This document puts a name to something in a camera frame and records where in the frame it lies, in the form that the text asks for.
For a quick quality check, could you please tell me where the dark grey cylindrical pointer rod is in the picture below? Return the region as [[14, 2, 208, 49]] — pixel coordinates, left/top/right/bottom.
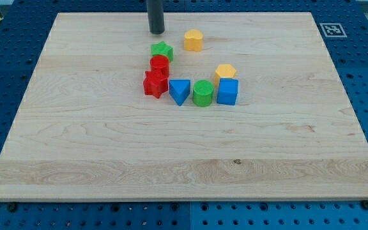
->
[[146, 0, 165, 35]]

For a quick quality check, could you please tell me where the blue triangle block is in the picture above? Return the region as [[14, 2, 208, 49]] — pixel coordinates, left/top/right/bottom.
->
[[169, 79, 190, 106]]

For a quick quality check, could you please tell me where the red cylinder block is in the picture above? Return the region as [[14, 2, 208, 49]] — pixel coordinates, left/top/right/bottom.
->
[[149, 55, 170, 77]]

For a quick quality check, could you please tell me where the red star block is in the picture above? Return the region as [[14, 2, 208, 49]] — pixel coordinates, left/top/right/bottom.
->
[[143, 70, 169, 98]]

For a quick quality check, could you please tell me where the green star block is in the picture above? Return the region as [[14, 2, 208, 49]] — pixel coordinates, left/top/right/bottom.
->
[[150, 41, 174, 62]]

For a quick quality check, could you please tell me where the white fiducial marker tag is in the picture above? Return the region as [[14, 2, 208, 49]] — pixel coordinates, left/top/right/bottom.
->
[[319, 22, 347, 38]]

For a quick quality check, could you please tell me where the green cylinder block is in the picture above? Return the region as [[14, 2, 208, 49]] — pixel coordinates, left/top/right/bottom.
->
[[193, 80, 214, 107]]

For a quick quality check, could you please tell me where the blue cube block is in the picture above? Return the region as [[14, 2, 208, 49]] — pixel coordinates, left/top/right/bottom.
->
[[217, 78, 239, 105]]

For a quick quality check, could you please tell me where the yellow hexagon block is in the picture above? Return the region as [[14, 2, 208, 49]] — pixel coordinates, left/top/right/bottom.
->
[[214, 64, 236, 86]]

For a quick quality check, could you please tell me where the yellow heart block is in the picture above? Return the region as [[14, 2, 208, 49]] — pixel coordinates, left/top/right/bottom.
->
[[184, 29, 203, 52]]

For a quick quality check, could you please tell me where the light wooden board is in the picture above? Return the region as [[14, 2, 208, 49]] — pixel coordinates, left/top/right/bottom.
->
[[0, 12, 368, 202]]

